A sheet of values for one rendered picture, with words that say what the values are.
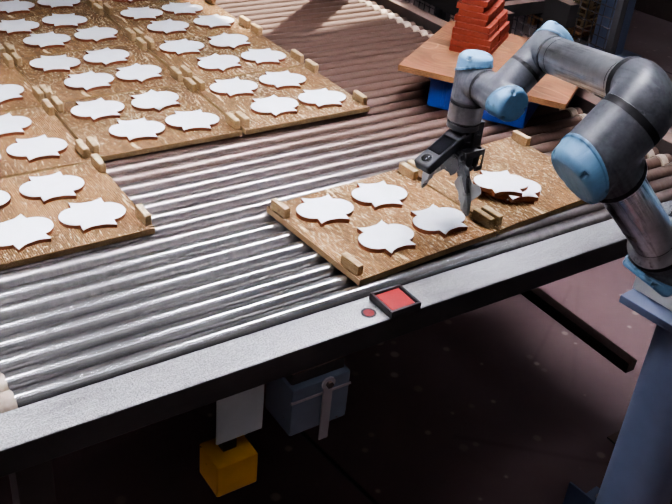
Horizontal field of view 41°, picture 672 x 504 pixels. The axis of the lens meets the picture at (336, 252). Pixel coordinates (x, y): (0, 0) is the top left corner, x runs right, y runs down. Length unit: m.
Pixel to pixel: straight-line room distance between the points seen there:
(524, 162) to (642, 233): 0.79
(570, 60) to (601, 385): 1.73
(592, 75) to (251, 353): 0.79
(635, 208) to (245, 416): 0.81
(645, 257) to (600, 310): 1.84
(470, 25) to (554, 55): 1.05
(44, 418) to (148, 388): 0.18
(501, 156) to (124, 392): 1.29
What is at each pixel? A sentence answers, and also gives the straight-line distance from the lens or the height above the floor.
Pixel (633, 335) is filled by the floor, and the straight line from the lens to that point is 3.58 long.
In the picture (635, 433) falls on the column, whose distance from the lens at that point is 2.33.
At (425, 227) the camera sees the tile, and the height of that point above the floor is 0.95.
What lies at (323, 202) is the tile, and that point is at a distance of 2.11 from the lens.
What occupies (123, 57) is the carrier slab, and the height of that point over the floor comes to 0.95.
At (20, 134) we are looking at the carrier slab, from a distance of 2.44.
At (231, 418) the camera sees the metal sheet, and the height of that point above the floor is 0.79.
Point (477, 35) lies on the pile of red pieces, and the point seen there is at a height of 1.10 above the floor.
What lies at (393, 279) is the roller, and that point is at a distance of 1.92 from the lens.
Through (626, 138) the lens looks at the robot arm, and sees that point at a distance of 1.53.
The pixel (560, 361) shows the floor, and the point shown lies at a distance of 3.34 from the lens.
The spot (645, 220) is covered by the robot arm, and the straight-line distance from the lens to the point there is 1.71.
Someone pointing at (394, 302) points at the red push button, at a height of 0.93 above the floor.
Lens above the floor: 1.98
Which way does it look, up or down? 32 degrees down
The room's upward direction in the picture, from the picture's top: 6 degrees clockwise
